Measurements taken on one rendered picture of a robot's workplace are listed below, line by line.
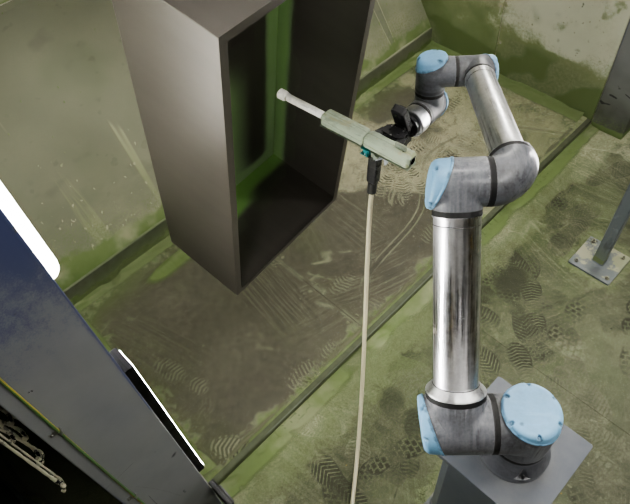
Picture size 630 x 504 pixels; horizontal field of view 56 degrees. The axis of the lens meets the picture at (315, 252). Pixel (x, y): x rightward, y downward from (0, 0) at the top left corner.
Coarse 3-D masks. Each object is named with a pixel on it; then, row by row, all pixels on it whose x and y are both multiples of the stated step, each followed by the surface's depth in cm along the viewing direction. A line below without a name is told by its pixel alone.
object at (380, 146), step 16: (288, 96) 180; (320, 112) 175; (336, 112) 174; (336, 128) 172; (352, 128) 169; (368, 128) 169; (368, 144) 167; (384, 144) 165; (400, 144) 162; (368, 160) 173; (400, 160) 163; (368, 176) 177; (368, 192) 182
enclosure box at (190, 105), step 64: (128, 0) 133; (192, 0) 125; (256, 0) 127; (320, 0) 179; (128, 64) 154; (192, 64) 133; (256, 64) 204; (320, 64) 199; (192, 128) 155; (256, 128) 232; (320, 128) 223; (192, 192) 184; (256, 192) 248; (320, 192) 250; (192, 256) 227; (256, 256) 233
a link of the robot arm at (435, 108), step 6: (444, 96) 186; (414, 102) 183; (420, 102) 182; (426, 102) 182; (432, 102) 182; (438, 102) 183; (444, 102) 186; (426, 108) 181; (432, 108) 182; (438, 108) 184; (444, 108) 187; (432, 114) 182; (438, 114) 185; (432, 120) 184
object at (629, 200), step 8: (624, 200) 241; (624, 208) 243; (616, 216) 249; (624, 216) 246; (616, 224) 251; (624, 224) 251; (608, 232) 257; (616, 232) 254; (608, 240) 260; (616, 240) 261; (600, 248) 266; (608, 248) 263; (600, 256) 269; (608, 256) 271
